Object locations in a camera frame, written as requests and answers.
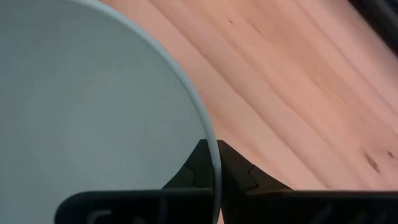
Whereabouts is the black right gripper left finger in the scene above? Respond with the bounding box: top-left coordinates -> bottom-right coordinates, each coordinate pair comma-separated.
55,139 -> 216,224

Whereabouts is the light blue bowl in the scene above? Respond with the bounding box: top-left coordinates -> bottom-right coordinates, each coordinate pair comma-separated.
0,0 -> 223,224

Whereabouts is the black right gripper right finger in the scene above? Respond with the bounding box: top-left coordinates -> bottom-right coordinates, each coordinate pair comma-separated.
216,139 -> 398,224

